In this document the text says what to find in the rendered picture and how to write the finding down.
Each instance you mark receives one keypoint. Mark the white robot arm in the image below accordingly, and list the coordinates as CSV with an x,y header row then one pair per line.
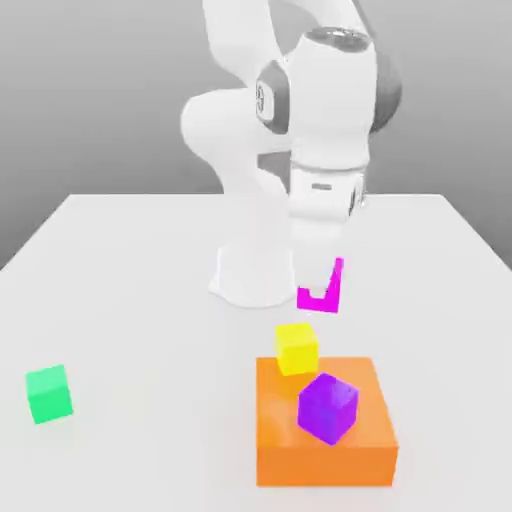
x,y
332,108

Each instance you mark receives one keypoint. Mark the large orange box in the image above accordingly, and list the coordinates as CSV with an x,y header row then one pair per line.
x,y
320,464

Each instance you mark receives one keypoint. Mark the small purple cube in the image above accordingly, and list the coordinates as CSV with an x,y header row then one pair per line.
x,y
326,412

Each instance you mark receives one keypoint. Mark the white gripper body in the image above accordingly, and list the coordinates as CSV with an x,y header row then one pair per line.
x,y
316,244

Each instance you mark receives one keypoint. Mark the small green cube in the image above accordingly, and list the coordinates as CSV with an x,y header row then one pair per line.
x,y
48,398

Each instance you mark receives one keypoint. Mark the small yellow cube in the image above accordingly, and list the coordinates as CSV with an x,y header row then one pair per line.
x,y
296,352

